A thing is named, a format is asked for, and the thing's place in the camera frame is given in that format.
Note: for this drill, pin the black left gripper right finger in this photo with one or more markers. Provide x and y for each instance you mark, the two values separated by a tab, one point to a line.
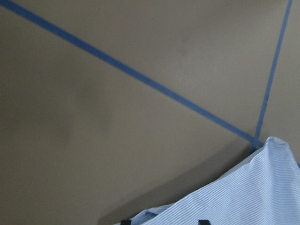
203	222

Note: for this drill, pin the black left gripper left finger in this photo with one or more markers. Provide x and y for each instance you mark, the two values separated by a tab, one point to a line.
125	222

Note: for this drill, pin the light blue striped shirt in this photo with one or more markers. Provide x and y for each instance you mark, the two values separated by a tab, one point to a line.
263	189

